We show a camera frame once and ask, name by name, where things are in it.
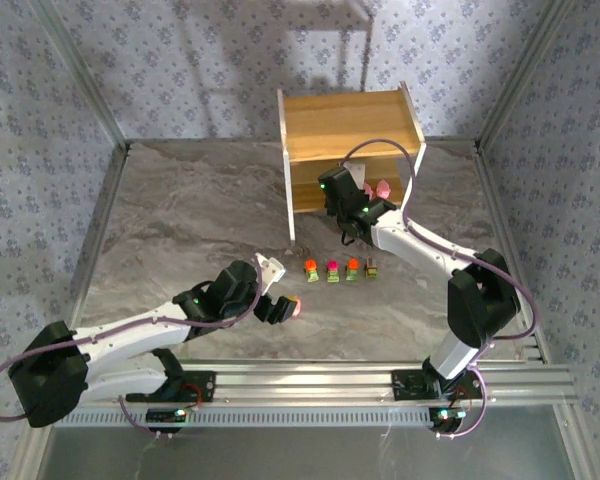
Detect grey metal panel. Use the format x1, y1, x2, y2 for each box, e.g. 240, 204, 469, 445
39, 424, 576, 480

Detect aluminium table edge rail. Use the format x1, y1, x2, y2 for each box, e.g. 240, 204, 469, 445
473, 142, 551, 364
54, 142, 131, 366

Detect aluminium frame post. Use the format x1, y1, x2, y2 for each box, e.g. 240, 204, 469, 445
474, 0, 579, 151
29, 0, 132, 154

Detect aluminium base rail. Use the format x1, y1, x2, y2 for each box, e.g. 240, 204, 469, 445
32, 360, 579, 406

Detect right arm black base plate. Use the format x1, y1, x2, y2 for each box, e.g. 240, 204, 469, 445
391, 368, 484, 402

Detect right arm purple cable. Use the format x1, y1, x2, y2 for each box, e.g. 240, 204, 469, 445
337, 138, 537, 441

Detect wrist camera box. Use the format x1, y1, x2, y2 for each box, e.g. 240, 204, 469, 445
253, 253, 287, 287
341, 160, 367, 187

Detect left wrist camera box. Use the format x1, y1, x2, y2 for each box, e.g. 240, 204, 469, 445
253, 253, 287, 287

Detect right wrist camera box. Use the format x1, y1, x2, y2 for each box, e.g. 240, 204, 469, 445
341, 160, 367, 187

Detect wooden shelf with white legs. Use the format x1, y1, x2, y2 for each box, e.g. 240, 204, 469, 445
276, 81, 427, 246

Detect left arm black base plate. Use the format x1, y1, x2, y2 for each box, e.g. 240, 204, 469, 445
125, 370, 216, 404

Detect grey slotted cable duct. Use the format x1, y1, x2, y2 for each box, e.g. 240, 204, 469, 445
52, 405, 481, 429

